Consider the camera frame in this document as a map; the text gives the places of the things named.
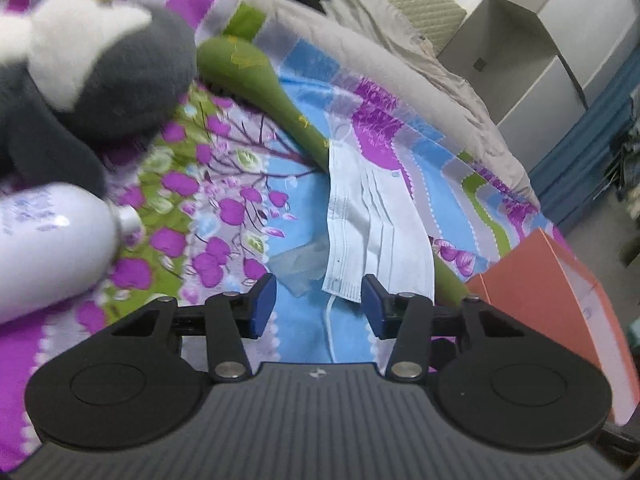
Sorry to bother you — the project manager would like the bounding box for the striped floral bedsheet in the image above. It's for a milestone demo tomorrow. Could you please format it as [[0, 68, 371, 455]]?
[[0, 0, 576, 461]]

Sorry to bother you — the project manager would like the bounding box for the blue curtain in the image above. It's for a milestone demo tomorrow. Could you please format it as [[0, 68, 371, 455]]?
[[527, 75, 640, 226]]

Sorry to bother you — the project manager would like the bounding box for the clear plastic wrap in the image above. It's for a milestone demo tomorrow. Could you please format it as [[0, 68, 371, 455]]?
[[267, 245, 331, 298]]

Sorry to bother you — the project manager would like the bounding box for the grey duvet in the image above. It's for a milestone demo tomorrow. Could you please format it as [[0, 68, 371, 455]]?
[[170, 0, 543, 206]]

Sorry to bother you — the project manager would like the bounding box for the orange cardboard box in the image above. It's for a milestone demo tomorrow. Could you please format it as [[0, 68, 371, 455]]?
[[465, 227, 640, 426]]

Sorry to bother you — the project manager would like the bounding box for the grey penguin plush toy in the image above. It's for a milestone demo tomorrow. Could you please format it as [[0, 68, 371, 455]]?
[[0, 0, 198, 196]]

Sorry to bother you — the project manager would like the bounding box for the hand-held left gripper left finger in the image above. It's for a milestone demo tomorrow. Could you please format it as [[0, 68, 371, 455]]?
[[106, 273, 277, 382]]

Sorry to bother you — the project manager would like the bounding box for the green plush toy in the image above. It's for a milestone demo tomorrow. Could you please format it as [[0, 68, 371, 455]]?
[[196, 35, 481, 307]]

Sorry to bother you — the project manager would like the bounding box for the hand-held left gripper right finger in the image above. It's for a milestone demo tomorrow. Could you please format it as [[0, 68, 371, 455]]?
[[361, 274, 529, 382]]

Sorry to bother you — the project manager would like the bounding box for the white face mask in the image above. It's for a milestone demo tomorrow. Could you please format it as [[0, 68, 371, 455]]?
[[320, 110, 436, 361]]

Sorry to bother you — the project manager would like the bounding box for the white cabinet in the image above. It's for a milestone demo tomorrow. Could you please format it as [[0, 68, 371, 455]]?
[[437, 0, 640, 171]]

